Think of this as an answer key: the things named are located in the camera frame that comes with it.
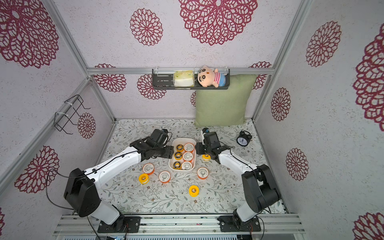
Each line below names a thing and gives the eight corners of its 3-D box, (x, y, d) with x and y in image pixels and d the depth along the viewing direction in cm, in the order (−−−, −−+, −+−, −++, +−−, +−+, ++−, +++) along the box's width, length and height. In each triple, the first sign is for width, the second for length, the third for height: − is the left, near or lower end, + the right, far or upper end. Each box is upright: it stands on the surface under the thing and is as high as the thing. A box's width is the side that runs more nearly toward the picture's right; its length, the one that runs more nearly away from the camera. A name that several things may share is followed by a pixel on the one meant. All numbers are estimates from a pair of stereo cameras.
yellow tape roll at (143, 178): (138, 184, 89) (137, 182, 87) (140, 175, 93) (139, 173, 91) (148, 184, 89) (147, 182, 87) (150, 175, 93) (149, 173, 91)
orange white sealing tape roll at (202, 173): (197, 179, 91) (197, 178, 89) (197, 168, 95) (197, 167, 93) (208, 179, 91) (209, 178, 89) (208, 168, 95) (208, 167, 93)
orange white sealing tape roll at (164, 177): (158, 183, 89) (157, 182, 87) (160, 172, 94) (159, 170, 92) (170, 183, 89) (169, 182, 87) (171, 172, 94) (170, 170, 92)
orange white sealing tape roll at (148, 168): (141, 175, 93) (140, 173, 91) (144, 165, 97) (143, 163, 95) (153, 175, 93) (153, 173, 91) (155, 165, 97) (154, 163, 95)
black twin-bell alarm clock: (235, 142, 109) (239, 134, 101) (239, 137, 111) (243, 129, 104) (244, 148, 106) (248, 139, 98) (248, 143, 108) (252, 134, 101)
